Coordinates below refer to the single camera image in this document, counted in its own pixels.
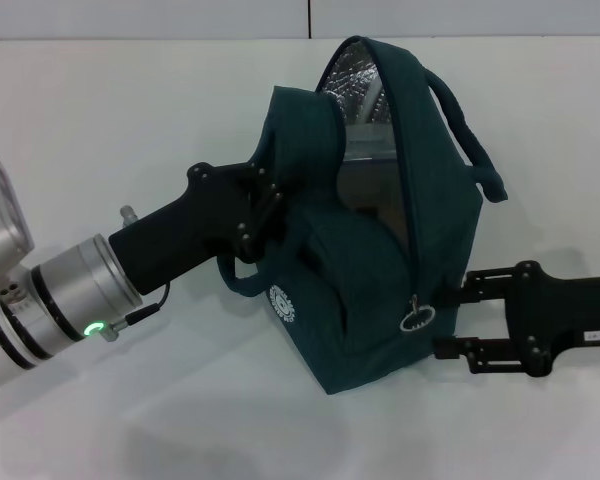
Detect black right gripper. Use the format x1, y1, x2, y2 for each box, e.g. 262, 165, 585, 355
432, 258, 600, 379

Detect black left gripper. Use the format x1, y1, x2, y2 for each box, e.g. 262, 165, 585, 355
107, 161, 294, 297

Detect dark teal fabric lunch bag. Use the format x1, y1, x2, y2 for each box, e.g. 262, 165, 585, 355
216, 35, 510, 397

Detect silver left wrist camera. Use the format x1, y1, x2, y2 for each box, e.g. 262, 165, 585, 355
0, 145, 36, 294

